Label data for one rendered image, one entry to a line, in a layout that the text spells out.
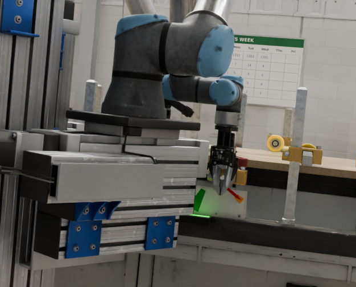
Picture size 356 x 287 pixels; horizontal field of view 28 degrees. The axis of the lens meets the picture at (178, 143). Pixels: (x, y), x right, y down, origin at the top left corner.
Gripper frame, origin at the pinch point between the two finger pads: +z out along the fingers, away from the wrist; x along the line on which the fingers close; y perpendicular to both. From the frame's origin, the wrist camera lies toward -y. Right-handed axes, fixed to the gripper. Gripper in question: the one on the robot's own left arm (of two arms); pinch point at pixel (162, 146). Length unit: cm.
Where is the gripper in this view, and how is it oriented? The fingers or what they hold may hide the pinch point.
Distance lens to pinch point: 246.1
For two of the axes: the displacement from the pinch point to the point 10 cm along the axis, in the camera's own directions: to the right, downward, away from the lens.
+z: -1.0, 9.9, 0.5
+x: 1.7, 0.7, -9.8
